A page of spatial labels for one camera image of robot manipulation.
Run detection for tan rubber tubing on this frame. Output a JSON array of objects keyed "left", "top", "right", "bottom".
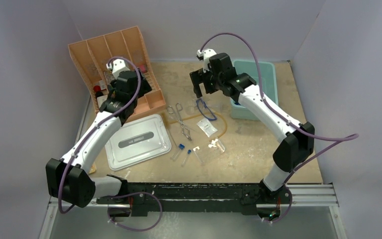
[{"left": 160, "top": 112, "right": 228, "bottom": 140}]

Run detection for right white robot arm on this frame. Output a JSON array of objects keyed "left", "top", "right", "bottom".
[{"left": 190, "top": 49, "right": 315, "bottom": 203}]

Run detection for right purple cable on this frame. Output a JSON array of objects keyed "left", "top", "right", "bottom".
[{"left": 199, "top": 32, "right": 360, "bottom": 185}]

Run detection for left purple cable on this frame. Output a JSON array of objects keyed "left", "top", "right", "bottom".
[{"left": 58, "top": 56, "right": 142, "bottom": 215}]

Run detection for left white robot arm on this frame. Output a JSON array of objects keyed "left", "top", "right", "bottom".
[{"left": 45, "top": 56, "right": 144, "bottom": 214}]

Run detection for small white plastic packet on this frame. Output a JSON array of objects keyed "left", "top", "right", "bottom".
[{"left": 196, "top": 118, "right": 218, "bottom": 137}]

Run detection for clear test tube rack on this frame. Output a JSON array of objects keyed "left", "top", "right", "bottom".
[{"left": 192, "top": 138, "right": 226, "bottom": 165}]

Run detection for blue safety glasses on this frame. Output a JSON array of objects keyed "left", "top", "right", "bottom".
[{"left": 195, "top": 98, "right": 217, "bottom": 121}]

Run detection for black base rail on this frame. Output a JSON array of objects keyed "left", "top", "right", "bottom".
[{"left": 96, "top": 182, "right": 291, "bottom": 218}]

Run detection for metal crucible tongs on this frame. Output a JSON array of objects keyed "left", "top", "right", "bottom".
[{"left": 166, "top": 103, "right": 192, "bottom": 141}]

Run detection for pink plastic organizer rack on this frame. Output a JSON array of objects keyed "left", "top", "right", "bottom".
[{"left": 68, "top": 26, "right": 167, "bottom": 122}]

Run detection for small blue-capped test tube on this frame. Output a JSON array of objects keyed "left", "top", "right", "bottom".
[{"left": 181, "top": 149, "right": 192, "bottom": 167}]

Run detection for large blue-capped test tube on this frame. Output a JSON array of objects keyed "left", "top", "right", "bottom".
[{"left": 170, "top": 143, "right": 185, "bottom": 161}]

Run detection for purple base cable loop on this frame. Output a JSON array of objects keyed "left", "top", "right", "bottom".
[{"left": 106, "top": 191, "right": 164, "bottom": 232}]

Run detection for teal plastic bin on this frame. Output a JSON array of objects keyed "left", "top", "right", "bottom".
[{"left": 230, "top": 60, "right": 279, "bottom": 120}]

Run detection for white storage box lid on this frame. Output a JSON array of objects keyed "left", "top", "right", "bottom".
[{"left": 105, "top": 114, "right": 172, "bottom": 171}]

